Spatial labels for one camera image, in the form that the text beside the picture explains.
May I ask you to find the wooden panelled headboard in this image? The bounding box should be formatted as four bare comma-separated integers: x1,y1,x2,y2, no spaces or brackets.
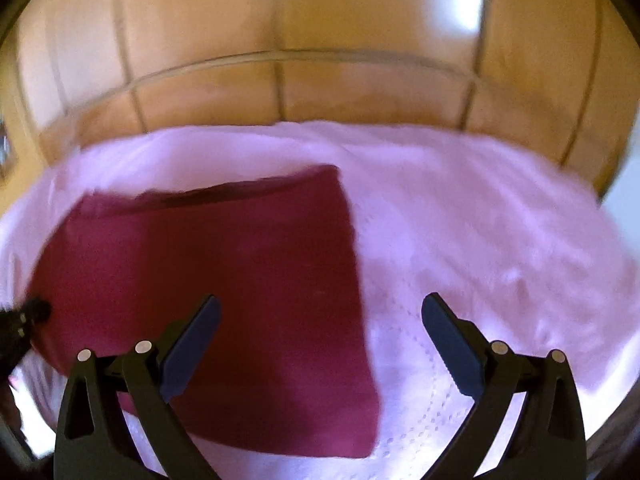
0,0,640,202

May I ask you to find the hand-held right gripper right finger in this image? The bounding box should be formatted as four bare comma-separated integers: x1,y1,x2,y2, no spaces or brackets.
421,292,587,480

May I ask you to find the maroon shirt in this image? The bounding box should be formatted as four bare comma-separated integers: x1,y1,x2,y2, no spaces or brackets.
27,164,386,460

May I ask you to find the pink bed sheet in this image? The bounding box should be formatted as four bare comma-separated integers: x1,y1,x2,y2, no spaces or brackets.
0,120,640,480

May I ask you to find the small wall fixture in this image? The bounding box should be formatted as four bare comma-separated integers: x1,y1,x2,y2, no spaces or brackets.
0,115,20,180

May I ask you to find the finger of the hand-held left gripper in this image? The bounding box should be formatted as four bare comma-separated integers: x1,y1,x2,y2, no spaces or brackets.
21,298,54,327

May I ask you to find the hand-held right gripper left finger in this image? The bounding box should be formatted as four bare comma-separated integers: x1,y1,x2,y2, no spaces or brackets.
54,294,223,480

